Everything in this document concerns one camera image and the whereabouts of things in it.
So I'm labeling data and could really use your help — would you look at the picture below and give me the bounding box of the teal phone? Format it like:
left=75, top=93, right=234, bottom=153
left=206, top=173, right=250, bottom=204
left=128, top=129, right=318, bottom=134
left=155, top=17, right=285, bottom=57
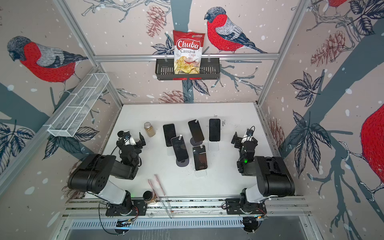
left=193, top=145, right=208, bottom=171

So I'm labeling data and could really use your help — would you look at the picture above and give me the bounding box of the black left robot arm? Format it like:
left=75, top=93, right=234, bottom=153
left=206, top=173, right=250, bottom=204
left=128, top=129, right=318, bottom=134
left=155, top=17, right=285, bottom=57
left=68, top=131, right=148, bottom=218

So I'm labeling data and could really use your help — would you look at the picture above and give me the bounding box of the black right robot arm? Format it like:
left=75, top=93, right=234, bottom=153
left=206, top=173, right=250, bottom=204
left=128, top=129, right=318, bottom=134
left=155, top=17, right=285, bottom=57
left=222, top=129, right=295, bottom=218

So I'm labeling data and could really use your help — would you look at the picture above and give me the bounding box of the white stand far right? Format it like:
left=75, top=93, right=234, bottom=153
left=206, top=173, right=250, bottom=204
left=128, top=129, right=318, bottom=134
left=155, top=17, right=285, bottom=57
left=208, top=142, right=220, bottom=152

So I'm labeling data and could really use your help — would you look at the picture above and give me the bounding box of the white stand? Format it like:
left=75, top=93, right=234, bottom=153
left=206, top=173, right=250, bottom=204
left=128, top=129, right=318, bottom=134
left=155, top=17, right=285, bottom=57
left=208, top=142, right=220, bottom=152
left=195, top=170, right=207, bottom=178

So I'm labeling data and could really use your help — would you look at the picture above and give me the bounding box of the green-edged phone back left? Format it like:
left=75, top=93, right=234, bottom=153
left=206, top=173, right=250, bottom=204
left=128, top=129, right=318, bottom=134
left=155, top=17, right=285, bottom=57
left=163, top=124, right=177, bottom=147

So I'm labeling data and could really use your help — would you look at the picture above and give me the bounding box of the purple phone with sticker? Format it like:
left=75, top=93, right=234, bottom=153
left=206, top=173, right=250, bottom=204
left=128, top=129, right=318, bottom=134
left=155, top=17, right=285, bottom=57
left=171, top=135, right=189, bottom=163

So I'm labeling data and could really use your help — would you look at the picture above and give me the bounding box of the black phone with sticker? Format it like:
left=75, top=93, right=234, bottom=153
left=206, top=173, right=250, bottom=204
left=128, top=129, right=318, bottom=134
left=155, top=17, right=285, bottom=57
left=188, top=119, right=205, bottom=143

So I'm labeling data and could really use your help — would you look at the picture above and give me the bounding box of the dark round stand back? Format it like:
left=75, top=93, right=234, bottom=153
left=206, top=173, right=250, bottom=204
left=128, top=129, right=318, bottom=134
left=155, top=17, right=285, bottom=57
left=190, top=138, right=204, bottom=147

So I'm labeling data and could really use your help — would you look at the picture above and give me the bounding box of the dark round stand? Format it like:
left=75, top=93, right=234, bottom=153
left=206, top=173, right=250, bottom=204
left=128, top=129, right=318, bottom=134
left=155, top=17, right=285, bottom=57
left=176, top=159, right=190, bottom=168
left=190, top=138, right=204, bottom=147

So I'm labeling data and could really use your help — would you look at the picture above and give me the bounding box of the dark round stand front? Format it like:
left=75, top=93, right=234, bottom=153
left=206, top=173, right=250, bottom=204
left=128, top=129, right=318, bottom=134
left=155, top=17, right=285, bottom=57
left=176, top=159, right=190, bottom=168

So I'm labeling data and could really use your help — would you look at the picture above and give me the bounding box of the white stand front centre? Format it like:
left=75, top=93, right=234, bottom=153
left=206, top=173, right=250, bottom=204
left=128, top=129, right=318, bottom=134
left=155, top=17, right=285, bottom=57
left=195, top=170, right=207, bottom=178

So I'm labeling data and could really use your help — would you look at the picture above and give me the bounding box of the brown spice glass jar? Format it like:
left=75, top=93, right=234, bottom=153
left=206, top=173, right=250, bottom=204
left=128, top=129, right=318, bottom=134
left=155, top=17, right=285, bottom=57
left=144, top=122, right=156, bottom=138

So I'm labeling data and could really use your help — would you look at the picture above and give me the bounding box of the pink chopstick right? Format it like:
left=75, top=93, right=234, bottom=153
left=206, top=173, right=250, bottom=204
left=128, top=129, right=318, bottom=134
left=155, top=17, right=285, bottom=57
left=155, top=174, right=173, bottom=218

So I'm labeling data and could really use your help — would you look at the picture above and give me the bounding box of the aluminium back crossbar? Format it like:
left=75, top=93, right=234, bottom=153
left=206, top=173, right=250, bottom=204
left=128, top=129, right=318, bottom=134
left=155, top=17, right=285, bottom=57
left=93, top=52, right=280, bottom=63

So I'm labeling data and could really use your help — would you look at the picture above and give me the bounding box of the Chuba cassava chips bag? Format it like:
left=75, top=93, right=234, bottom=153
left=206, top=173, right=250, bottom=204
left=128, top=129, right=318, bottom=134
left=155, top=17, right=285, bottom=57
left=173, top=31, right=205, bottom=74

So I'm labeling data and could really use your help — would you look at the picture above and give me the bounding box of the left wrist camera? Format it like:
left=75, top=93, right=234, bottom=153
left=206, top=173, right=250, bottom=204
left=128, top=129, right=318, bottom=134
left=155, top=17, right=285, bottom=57
left=123, top=131, right=136, bottom=146

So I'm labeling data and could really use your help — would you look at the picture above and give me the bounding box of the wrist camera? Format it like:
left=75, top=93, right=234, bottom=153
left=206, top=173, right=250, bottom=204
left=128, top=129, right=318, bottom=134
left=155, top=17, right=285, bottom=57
left=123, top=131, right=136, bottom=146
left=242, top=129, right=254, bottom=143

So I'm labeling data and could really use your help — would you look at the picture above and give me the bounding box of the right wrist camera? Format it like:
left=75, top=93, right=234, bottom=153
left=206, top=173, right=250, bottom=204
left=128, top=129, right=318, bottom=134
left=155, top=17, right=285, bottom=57
left=242, top=129, right=254, bottom=143

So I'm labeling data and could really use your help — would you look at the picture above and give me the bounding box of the black-lid jar on rail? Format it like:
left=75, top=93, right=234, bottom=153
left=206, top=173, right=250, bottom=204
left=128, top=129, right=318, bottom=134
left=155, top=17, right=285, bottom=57
left=143, top=191, right=158, bottom=205

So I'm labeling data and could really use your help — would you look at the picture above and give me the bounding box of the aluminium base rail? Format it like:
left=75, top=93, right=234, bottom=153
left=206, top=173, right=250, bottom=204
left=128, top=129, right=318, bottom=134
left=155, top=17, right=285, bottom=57
left=60, top=196, right=312, bottom=219

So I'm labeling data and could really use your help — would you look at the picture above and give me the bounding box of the white wire shelf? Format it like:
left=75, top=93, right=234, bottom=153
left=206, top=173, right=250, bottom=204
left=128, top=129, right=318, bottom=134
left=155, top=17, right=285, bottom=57
left=48, top=73, right=110, bottom=137

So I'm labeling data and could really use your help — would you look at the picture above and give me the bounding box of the black wire basket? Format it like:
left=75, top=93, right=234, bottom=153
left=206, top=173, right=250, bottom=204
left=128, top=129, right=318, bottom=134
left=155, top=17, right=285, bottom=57
left=155, top=58, right=221, bottom=81

